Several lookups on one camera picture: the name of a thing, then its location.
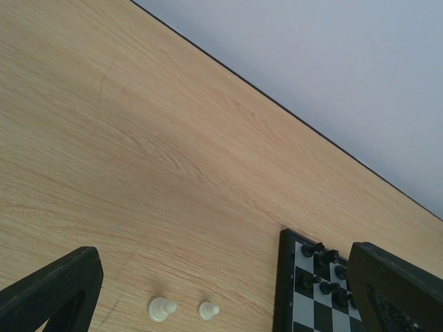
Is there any black chess piece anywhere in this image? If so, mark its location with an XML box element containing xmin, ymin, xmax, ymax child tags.
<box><xmin>334</xmin><ymin>265</ymin><xmax>347</xmax><ymax>280</ymax></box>
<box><xmin>314</xmin><ymin>250</ymin><xmax>339</xmax><ymax>268</ymax></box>
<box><xmin>301</xmin><ymin>242</ymin><xmax>325</xmax><ymax>258</ymax></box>

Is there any black and white chessboard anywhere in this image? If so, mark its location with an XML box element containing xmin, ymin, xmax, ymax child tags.
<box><xmin>272</xmin><ymin>229</ymin><xmax>365</xmax><ymax>332</ymax></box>

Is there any black chess pawn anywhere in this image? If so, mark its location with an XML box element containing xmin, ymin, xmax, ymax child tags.
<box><xmin>299</xmin><ymin>275</ymin><xmax>321</xmax><ymax>289</ymax></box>
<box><xmin>333</xmin><ymin>289</ymin><xmax>352</xmax><ymax>307</ymax></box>
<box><xmin>319</xmin><ymin>282</ymin><xmax>341</xmax><ymax>295</ymax></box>

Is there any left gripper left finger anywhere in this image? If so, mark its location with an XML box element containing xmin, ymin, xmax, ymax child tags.
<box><xmin>1</xmin><ymin>246</ymin><xmax>104</xmax><ymax>331</ymax></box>

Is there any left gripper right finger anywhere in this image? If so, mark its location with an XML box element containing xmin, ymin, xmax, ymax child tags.
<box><xmin>347</xmin><ymin>242</ymin><xmax>442</xmax><ymax>331</ymax></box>

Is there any white chess piece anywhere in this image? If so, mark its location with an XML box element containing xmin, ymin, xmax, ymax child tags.
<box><xmin>198</xmin><ymin>301</ymin><xmax>220</xmax><ymax>320</ymax></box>
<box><xmin>148</xmin><ymin>297</ymin><xmax>177</xmax><ymax>322</ymax></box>

